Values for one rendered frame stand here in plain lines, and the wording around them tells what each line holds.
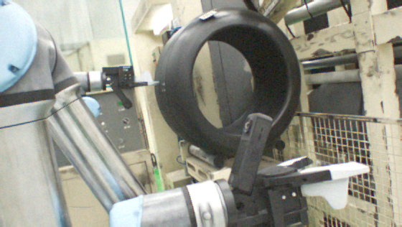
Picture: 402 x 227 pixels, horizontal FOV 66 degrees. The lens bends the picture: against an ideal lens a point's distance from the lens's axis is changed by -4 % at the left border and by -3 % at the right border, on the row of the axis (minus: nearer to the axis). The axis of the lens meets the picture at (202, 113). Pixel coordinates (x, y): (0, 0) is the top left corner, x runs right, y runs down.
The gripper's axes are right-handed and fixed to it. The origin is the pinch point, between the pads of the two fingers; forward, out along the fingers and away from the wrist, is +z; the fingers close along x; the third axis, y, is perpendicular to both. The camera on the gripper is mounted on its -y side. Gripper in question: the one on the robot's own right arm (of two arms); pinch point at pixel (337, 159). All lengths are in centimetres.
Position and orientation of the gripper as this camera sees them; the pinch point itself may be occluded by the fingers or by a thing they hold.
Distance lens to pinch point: 55.2
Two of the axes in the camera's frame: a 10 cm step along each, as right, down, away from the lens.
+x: 1.9, -0.7, -9.8
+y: 2.0, 9.8, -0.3
